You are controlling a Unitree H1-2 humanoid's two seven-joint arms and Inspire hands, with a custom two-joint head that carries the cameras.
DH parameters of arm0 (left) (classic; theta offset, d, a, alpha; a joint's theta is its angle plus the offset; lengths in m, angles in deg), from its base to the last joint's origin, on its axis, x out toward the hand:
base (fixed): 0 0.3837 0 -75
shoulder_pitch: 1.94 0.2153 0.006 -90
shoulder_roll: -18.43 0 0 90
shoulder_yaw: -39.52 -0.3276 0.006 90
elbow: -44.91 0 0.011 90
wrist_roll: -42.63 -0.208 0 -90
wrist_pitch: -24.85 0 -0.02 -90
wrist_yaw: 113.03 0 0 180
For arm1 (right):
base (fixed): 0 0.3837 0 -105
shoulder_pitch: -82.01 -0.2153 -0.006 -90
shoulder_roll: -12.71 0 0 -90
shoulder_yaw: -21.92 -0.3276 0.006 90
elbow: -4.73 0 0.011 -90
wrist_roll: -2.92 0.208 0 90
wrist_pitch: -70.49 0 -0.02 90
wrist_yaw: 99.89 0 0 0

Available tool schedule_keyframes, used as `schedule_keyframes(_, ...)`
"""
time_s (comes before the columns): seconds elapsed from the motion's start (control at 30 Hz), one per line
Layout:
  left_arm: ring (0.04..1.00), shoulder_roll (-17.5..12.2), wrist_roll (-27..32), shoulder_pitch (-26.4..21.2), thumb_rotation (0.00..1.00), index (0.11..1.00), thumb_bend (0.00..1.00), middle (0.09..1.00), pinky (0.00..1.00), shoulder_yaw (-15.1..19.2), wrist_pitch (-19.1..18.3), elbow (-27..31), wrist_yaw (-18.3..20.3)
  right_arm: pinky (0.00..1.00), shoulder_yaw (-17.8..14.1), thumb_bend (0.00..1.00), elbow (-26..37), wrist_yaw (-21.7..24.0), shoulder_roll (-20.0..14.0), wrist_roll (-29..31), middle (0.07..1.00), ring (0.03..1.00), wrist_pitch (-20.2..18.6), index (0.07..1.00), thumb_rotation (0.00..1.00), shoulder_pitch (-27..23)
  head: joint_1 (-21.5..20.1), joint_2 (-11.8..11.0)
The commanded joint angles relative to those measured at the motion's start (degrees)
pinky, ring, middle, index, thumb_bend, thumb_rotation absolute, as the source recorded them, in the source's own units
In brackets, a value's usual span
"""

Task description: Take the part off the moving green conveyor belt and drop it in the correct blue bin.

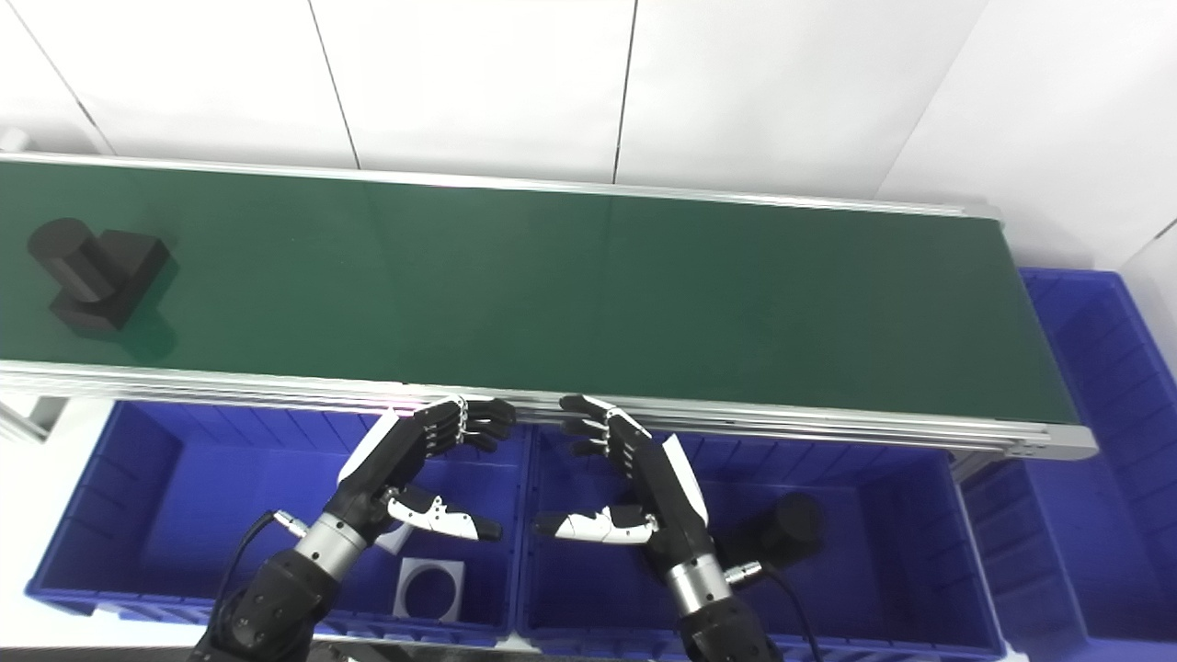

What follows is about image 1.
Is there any blue bin with black parts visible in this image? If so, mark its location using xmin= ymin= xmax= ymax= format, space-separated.
xmin=515 ymin=425 xmax=1008 ymax=661

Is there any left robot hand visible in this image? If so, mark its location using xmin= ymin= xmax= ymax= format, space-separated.
xmin=324 ymin=395 xmax=518 ymax=545

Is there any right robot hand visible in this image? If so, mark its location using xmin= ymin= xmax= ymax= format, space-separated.
xmin=533 ymin=394 xmax=718 ymax=568

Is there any green conveyor belt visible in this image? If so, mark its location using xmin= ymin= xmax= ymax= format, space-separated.
xmin=0 ymin=152 xmax=1100 ymax=461

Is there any empty blue bin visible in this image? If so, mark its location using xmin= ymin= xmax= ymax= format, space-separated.
xmin=956 ymin=267 xmax=1177 ymax=645

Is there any black cylinder block part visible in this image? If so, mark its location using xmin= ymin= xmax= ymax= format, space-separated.
xmin=26 ymin=218 xmax=174 ymax=332
xmin=717 ymin=494 xmax=826 ymax=571

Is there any blue bin with white parts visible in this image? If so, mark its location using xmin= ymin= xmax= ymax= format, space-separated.
xmin=26 ymin=400 xmax=532 ymax=645

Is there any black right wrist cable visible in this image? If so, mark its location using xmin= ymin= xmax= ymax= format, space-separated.
xmin=726 ymin=561 xmax=824 ymax=662

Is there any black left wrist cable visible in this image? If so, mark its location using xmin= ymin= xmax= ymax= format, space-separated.
xmin=213 ymin=510 xmax=309 ymax=631

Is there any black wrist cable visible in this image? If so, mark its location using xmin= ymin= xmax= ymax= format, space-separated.
xmin=726 ymin=561 xmax=824 ymax=662
xmin=213 ymin=510 xmax=309 ymax=631

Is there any aluminium conveyor leg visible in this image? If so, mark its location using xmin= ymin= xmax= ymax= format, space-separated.
xmin=0 ymin=395 xmax=70 ymax=444

